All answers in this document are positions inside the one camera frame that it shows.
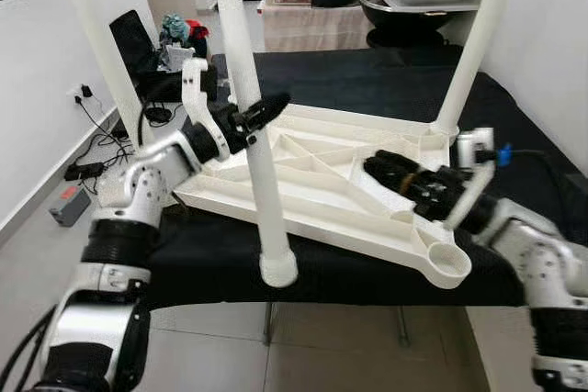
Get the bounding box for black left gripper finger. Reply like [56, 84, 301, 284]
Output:
[243, 92, 292, 133]

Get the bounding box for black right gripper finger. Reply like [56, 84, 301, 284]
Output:
[377, 149, 437, 182]
[363, 158, 433, 207]

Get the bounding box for white plastic children table top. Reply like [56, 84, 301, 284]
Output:
[170, 101, 474, 290]

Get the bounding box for black router with antennas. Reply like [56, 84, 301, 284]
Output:
[142, 103, 175, 129]

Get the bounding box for black tablecloth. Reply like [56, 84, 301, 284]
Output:
[138, 48, 588, 310]

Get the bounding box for white grey fabric item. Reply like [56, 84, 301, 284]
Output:
[165, 43, 196, 72]

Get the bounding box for beige cloth covered furniture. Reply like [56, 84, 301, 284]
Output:
[262, 6, 387, 53]

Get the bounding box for red clothes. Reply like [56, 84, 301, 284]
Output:
[187, 20, 210, 44]

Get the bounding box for teal clothes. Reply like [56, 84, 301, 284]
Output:
[161, 14, 189, 44]

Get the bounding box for open black suitcase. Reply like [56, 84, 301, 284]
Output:
[108, 9, 221, 104]

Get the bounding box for black wok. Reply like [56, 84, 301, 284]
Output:
[358, 0, 479, 49]

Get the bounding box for black power strip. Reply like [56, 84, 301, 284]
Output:
[64, 161, 107, 182]

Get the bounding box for grey box with red label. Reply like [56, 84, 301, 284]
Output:
[49, 184, 93, 228]

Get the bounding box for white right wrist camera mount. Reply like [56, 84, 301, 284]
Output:
[444, 129, 499, 230]

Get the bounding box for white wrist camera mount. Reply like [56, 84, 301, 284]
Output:
[444, 129, 499, 230]
[181, 57, 231, 163]

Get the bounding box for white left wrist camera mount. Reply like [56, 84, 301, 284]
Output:
[181, 57, 231, 163]

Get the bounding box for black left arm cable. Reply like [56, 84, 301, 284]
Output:
[136, 94, 189, 147]

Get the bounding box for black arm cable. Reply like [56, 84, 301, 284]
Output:
[496, 147, 575, 196]
[136, 94, 189, 147]

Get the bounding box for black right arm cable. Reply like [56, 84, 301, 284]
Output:
[496, 147, 575, 196]

